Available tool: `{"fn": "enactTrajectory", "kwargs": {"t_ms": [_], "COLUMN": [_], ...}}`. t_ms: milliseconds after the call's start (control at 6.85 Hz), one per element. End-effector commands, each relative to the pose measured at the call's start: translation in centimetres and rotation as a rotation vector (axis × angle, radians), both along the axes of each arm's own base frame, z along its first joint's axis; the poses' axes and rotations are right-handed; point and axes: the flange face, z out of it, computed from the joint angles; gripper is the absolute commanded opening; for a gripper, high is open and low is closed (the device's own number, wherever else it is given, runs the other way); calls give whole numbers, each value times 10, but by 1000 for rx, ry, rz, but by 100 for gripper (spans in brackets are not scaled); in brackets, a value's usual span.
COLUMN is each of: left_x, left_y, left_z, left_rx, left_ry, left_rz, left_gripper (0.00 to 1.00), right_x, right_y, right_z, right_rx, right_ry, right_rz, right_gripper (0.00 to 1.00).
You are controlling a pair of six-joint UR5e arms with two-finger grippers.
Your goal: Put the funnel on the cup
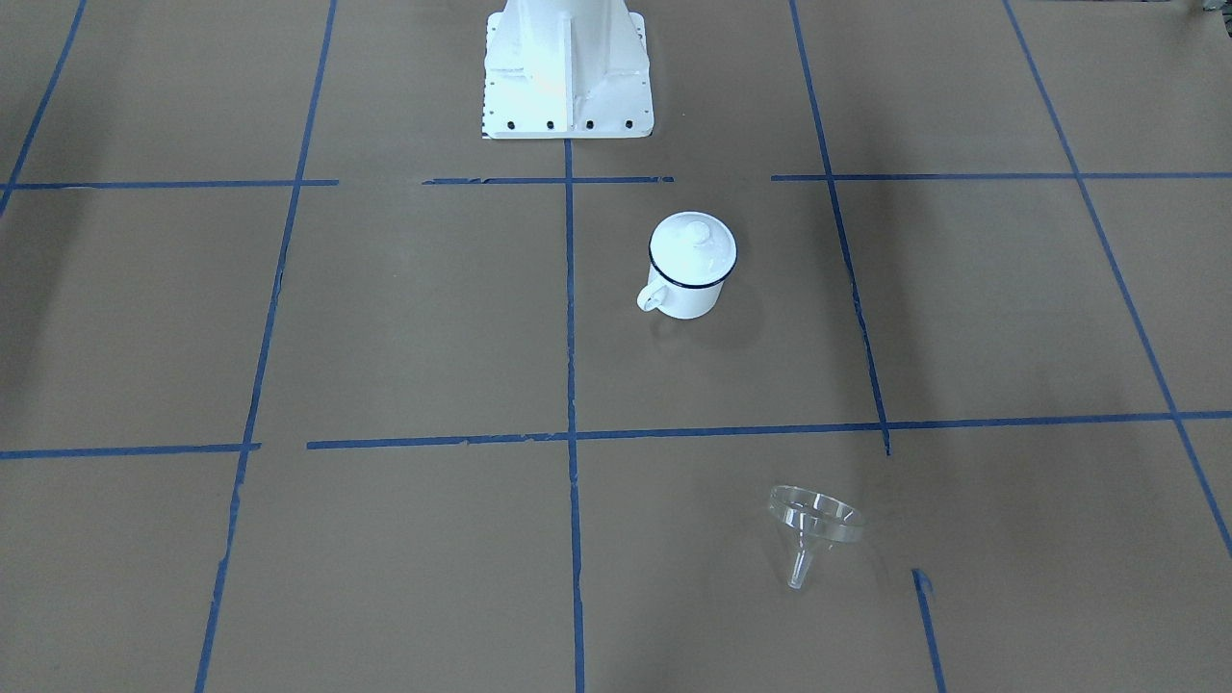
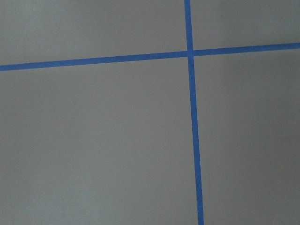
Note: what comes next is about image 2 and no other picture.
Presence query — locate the long blue tape strip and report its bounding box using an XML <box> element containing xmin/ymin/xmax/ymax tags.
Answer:
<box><xmin>184</xmin><ymin>0</ymin><xmax>204</xmax><ymax>225</ymax></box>

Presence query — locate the crossing blue tape strip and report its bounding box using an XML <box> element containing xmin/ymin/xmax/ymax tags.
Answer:
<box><xmin>0</xmin><ymin>43</ymin><xmax>300</xmax><ymax>72</ymax></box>

